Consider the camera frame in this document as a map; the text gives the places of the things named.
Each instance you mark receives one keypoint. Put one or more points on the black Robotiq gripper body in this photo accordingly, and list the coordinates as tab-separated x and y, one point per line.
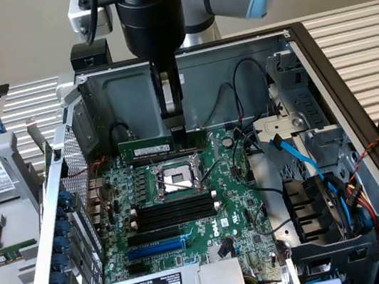
153	25

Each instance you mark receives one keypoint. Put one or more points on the open grey PC case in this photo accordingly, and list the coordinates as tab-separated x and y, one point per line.
207	74

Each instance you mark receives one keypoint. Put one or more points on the black box with port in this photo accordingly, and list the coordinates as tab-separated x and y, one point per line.
89	57

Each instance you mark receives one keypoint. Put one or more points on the silver coin battery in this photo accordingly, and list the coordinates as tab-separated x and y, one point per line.
227	141

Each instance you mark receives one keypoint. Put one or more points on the thin metal locking lever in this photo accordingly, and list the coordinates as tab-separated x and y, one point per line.
212	172
178	185

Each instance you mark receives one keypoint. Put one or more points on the CPU socket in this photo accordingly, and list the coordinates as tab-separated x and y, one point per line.
172	180

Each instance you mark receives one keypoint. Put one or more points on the green Dell motherboard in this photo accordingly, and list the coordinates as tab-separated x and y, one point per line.
224	179

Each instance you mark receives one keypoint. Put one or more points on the metal motherboard port block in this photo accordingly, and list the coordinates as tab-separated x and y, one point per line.
95	196

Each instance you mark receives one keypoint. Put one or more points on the silver metal disk bay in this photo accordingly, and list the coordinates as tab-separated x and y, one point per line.
313	104

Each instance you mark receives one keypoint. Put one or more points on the long black expansion slot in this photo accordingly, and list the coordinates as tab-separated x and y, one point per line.
154	236

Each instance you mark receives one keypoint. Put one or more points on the blue card retention clips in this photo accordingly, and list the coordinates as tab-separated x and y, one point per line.
64	199

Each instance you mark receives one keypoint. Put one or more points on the blue expansion slot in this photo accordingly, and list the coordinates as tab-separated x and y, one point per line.
156	250

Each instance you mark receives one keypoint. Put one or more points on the black plastic fan shroud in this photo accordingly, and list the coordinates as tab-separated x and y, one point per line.
304	203

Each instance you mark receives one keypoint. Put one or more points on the short black expansion slot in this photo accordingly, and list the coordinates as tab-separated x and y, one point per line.
137	269

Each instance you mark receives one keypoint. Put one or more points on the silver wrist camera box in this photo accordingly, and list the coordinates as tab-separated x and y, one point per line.
75	17

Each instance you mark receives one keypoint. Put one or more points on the graphics card with silver bracket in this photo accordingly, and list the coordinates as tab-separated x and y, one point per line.
36	137

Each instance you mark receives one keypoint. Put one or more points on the black plastic drive bracket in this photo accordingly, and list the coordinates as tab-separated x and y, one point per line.
337	252

